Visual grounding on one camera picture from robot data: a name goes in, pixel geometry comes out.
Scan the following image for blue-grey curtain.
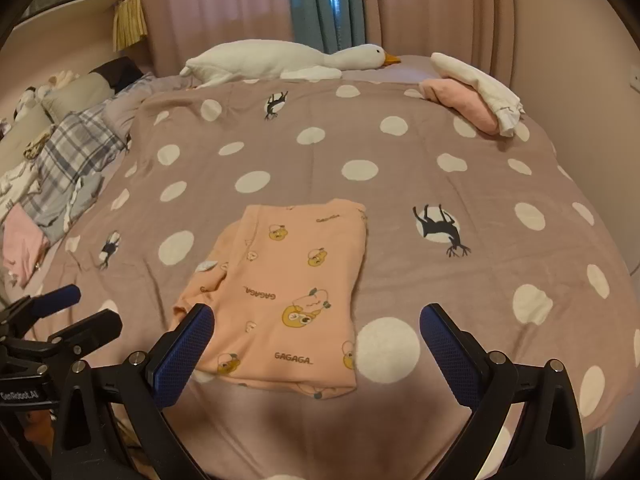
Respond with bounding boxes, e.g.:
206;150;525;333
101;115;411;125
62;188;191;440
290;0;366;53

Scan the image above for small pink cloth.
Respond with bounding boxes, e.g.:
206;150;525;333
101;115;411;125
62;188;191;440
2;204;50;288

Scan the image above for white patterned small clothes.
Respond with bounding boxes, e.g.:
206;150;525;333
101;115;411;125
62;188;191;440
0;160;41;221

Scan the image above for grey plaid garment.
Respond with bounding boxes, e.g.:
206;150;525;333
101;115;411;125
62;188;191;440
21;104;125;244

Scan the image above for mauve polka dot bedspread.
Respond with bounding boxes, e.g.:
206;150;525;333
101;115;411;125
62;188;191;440
34;80;639;479

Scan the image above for peach printed baby garment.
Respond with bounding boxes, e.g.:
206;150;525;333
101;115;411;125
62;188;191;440
174;200;367;400

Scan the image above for straw tassel hanging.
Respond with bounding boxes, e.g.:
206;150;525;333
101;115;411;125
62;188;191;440
112;0;148;52

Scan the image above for pink curtain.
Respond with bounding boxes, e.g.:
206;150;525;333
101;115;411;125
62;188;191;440
141;0;515;84

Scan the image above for folded pink garment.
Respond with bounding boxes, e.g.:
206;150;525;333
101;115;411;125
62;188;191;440
419;78;499;134

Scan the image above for white goose plush toy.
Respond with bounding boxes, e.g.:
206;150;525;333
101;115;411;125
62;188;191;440
180;39;400;88

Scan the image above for beige pillow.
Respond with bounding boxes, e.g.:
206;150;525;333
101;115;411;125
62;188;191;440
1;70;115;174

